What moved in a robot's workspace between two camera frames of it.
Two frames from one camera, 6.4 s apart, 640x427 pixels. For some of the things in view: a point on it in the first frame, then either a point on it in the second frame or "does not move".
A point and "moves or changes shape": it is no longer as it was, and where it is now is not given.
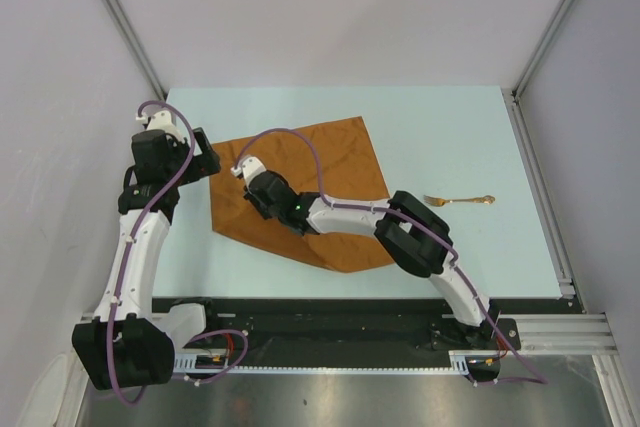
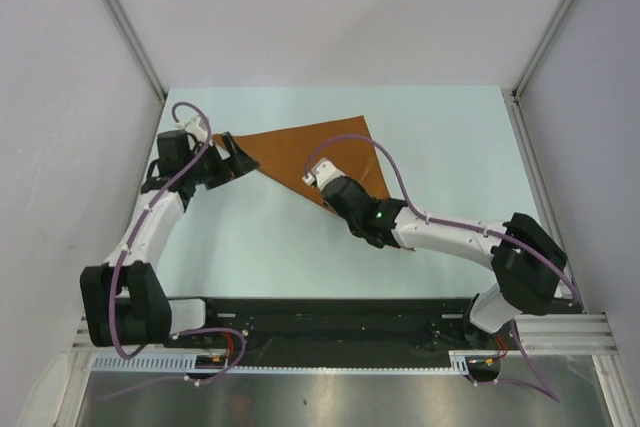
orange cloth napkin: [349, 170] moves or changes shape
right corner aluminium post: [556, 20] does not move
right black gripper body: [267, 213] -> [354, 226]
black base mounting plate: [355, 331] does not move
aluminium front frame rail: [555, 333] does not move
